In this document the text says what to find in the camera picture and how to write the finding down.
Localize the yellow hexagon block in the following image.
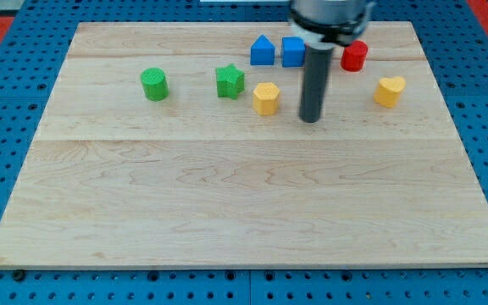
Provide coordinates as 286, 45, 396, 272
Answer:
252, 82, 280, 116

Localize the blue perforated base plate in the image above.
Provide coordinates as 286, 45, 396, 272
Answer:
0, 0, 488, 305

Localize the green star block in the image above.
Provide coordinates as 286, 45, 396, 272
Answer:
215, 64, 245, 100

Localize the yellow heart block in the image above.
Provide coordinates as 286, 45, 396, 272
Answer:
373, 76, 406, 108

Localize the light wooden board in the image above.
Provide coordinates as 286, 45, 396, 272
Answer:
0, 21, 488, 270

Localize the blue triangle block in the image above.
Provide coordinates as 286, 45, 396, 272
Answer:
250, 35, 275, 66

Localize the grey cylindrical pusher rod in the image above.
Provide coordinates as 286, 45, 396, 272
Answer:
298, 46, 333, 123

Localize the red cylinder block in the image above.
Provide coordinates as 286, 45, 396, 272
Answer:
341, 40, 369, 72

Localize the blue cube block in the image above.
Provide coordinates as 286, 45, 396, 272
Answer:
281, 36, 305, 68

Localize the green cylinder block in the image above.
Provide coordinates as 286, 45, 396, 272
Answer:
140, 68, 169, 102

